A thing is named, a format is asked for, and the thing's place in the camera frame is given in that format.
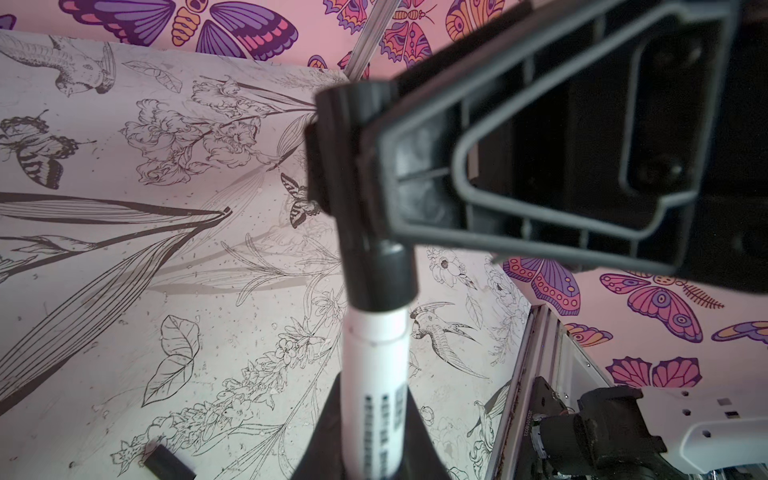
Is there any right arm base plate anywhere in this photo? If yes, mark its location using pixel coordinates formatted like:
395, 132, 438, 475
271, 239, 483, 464
509, 376, 569, 480

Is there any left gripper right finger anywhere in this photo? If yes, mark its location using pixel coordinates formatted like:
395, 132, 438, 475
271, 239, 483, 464
393, 391, 450, 480

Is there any aluminium rail base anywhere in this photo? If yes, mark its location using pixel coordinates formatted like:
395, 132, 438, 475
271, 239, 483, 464
481, 305, 613, 480

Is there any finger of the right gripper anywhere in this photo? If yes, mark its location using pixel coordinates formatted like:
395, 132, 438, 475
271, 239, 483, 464
362, 1, 767, 294

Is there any black pen cap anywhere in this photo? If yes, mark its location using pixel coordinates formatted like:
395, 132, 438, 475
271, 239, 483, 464
144, 444, 196, 480
305, 82, 418, 313

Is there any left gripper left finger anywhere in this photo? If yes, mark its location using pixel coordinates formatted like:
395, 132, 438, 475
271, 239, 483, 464
291, 374, 346, 480

